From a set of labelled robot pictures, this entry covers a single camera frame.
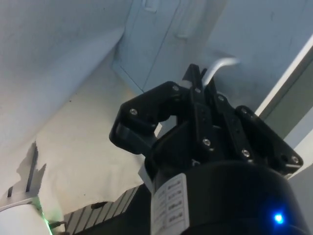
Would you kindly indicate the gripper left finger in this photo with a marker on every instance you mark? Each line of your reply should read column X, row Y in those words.
column 146, row 107

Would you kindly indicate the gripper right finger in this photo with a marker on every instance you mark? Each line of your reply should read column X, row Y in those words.
column 266, row 137

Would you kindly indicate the white drawer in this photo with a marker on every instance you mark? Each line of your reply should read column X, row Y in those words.
column 254, row 36

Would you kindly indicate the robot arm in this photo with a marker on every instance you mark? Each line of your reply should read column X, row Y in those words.
column 17, row 220

